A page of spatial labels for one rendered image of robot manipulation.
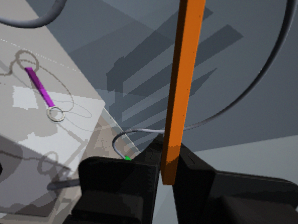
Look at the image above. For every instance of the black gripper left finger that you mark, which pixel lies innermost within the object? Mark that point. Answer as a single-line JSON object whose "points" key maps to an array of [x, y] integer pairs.
{"points": [[138, 176]]}

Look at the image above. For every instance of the purple handle with grey loop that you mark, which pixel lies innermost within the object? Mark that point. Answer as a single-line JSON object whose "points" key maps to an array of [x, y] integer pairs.
{"points": [[43, 93]]}

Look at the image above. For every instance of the orange handle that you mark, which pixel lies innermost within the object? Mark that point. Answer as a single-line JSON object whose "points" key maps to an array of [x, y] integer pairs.
{"points": [[186, 41]]}

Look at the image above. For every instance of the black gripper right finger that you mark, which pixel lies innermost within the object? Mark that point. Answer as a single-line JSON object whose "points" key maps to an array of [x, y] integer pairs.
{"points": [[198, 186]]}

